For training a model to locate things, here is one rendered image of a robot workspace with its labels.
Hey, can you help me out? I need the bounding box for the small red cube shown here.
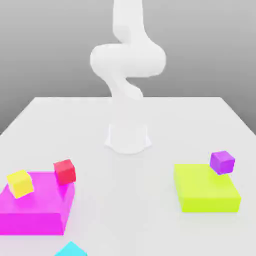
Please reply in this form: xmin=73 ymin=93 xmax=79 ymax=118
xmin=53 ymin=159 xmax=77 ymax=186

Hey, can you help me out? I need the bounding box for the small purple cube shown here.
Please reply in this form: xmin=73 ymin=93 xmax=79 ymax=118
xmin=209 ymin=150 xmax=236 ymax=176

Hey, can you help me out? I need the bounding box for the small yellow cube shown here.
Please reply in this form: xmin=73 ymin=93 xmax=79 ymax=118
xmin=6 ymin=169 xmax=35 ymax=200

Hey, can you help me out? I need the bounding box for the small cyan cube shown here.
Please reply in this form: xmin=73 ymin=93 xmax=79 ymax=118
xmin=54 ymin=241 xmax=88 ymax=256

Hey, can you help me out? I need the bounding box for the large lime box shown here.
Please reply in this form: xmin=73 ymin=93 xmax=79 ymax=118
xmin=173 ymin=163 xmax=242 ymax=213

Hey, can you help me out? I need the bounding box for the large magenta box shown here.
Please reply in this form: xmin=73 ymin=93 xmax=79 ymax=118
xmin=0 ymin=170 xmax=76 ymax=236

